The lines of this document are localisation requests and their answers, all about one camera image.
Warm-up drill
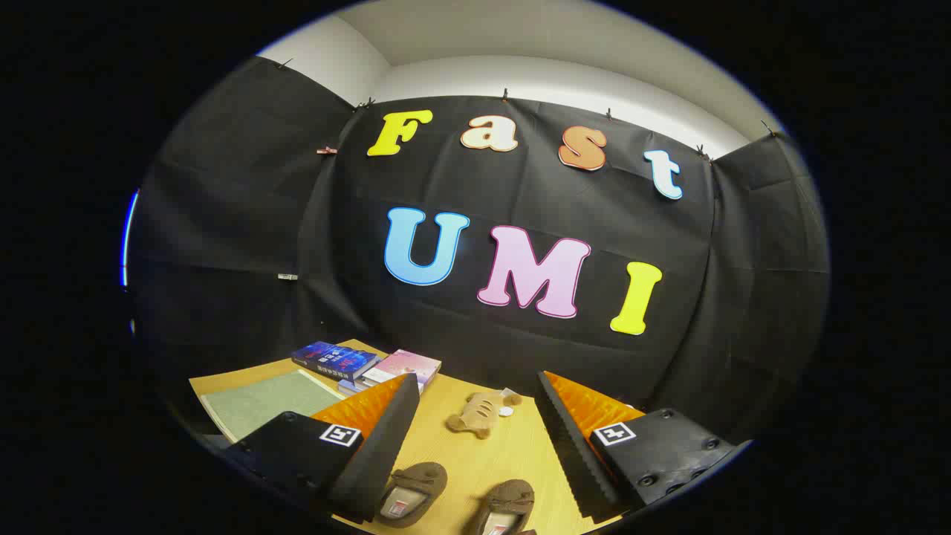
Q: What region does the pink book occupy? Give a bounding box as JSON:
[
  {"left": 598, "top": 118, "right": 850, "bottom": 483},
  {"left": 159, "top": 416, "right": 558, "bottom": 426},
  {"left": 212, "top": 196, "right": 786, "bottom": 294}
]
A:
[{"left": 362, "top": 349, "right": 443, "bottom": 391}]

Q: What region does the black backdrop cloth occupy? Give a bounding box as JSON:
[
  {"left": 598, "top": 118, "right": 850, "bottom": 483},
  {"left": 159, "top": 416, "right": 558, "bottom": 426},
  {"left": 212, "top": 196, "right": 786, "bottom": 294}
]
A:
[{"left": 126, "top": 56, "right": 831, "bottom": 447}]

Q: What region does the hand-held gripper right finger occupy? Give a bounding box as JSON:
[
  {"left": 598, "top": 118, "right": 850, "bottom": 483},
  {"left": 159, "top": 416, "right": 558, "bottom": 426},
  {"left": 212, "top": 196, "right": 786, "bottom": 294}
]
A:
[{"left": 535, "top": 370, "right": 753, "bottom": 523}]

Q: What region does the cream fabric storage box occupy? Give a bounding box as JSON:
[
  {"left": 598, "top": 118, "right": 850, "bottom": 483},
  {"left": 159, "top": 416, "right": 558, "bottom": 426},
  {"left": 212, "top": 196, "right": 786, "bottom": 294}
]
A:
[{"left": 199, "top": 369, "right": 348, "bottom": 445}]

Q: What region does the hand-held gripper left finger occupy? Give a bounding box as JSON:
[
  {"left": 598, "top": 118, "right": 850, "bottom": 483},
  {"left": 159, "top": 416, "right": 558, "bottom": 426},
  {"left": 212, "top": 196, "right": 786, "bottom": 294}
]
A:
[{"left": 223, "top": 373, "right": 421, "bottom": 525}]

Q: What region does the brown fuzzy shoe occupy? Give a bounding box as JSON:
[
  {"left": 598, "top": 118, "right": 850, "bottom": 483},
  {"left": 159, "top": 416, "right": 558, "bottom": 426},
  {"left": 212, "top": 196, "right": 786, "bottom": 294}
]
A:
[
  {"left": 375, "top": 462, "right": 449, "bottom": 530},
  {"left": 467, "top": 479, "right": 536, "bottom": 535}
]

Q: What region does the tan plush toy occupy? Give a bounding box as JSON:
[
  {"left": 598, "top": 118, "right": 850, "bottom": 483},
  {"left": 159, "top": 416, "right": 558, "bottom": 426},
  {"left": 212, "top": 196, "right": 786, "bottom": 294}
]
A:
[{"left": 446, "top": 390, "right": 522, "bottom": 439}]

